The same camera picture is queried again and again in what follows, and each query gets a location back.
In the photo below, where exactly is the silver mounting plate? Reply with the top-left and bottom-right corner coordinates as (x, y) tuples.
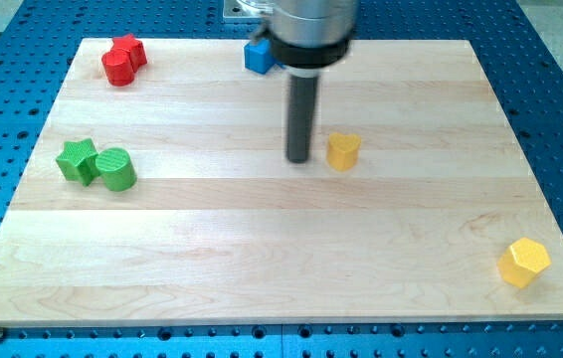
(222, 0), (269, 22)

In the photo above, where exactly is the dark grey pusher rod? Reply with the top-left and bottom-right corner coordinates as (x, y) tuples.
(285, 75), (319, 163)

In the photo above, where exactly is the red star block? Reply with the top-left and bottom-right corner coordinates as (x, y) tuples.
(112, 33), (147, 73)

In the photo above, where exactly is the yellow hexagon block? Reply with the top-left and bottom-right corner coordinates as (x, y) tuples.
(496, 237), (552, 288)

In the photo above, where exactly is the light wooden board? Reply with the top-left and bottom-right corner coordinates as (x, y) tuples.
(0, 38), (563, 327)

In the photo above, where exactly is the green cylinder block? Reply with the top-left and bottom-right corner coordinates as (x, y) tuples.
(94, 147), (137, 192)

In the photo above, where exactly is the blue cube block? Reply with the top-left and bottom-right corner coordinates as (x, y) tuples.
(244, 39), (277, 75)

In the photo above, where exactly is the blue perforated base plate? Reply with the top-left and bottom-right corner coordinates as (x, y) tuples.
(0, 0), (563, 357)

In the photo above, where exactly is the yellow heart block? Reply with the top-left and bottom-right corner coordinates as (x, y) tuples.
(326, 132), (362, 171)

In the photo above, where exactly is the green star block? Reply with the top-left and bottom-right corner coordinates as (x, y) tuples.
(56, 138), (99, 186)

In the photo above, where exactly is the red cylinder block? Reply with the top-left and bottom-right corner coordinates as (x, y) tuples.
(101, 49), (135, 87)

